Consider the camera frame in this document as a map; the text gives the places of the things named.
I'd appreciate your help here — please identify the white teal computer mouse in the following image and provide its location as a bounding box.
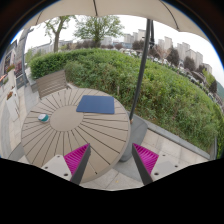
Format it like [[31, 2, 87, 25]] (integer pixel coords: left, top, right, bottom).
[[38, 114, 49, 122]]

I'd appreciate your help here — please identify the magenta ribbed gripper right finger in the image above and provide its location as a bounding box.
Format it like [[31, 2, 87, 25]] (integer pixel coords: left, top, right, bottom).
[[131, 142, 186, 186]]

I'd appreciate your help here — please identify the beige slatted outdoor chair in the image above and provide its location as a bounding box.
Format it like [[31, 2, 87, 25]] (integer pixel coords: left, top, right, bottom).
[[36, 70, 69, 99]]

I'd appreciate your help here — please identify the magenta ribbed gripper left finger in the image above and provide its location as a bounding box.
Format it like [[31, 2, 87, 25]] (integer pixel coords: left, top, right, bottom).
[[41, 143, 92, 186]]

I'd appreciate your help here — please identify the green trimmed hedge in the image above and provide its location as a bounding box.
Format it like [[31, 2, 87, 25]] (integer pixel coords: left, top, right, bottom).
[[30, 49, 224, 153]]

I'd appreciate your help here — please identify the blue mouse pad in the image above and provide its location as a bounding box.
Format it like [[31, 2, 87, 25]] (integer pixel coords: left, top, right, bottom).
[[76, 95, 115, 114]]

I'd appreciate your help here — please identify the dark umbrella pole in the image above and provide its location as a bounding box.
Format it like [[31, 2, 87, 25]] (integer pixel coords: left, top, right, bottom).
[[129, 19, 154, 122]]

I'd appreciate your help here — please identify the beige patio umbrella canopy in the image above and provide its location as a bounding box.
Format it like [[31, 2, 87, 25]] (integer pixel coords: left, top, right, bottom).
[[27, 0, 208, 40]]

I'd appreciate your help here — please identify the round slatted beige table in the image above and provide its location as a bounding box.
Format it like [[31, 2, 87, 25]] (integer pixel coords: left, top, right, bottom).
[[21, 88, 131, 182]]

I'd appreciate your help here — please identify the grey umbrella base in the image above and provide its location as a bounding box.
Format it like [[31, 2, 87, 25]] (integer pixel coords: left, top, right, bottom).
[[120, 115, 148, 162]]

